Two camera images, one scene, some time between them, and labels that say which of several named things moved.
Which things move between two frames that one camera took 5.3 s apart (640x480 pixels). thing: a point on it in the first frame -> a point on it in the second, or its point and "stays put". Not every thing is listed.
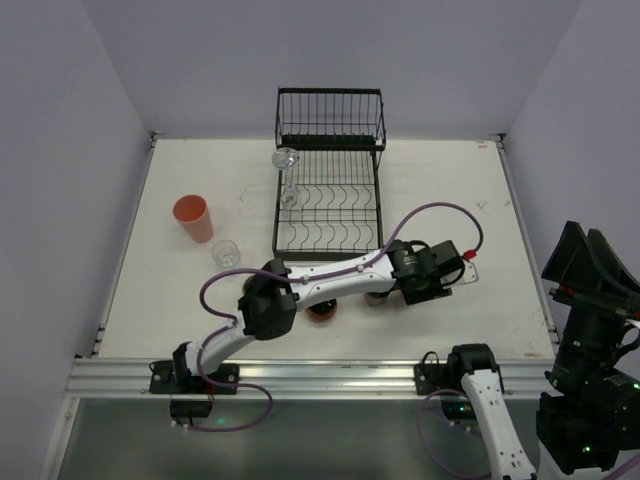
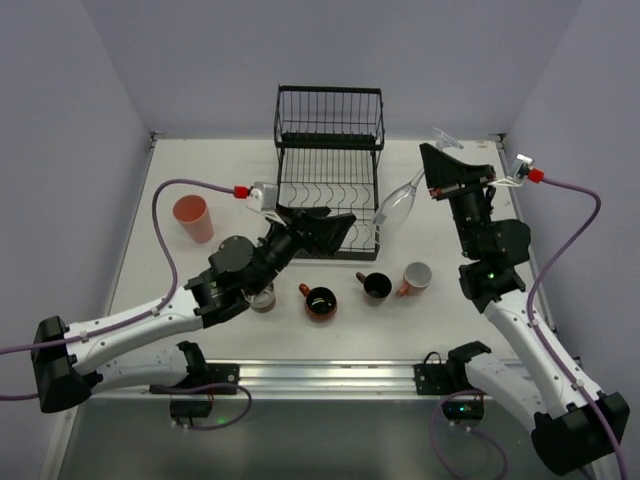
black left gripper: x=420 y=292 -> x=300 y=226
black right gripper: x=592 y=301 -> x=463 y=186
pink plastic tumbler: x=192 y=212 stays put
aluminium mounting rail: x=292 y=377 stays put
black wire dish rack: x=339 y=134 stays put
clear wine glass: x=287 y=158 -> x=396 y=206
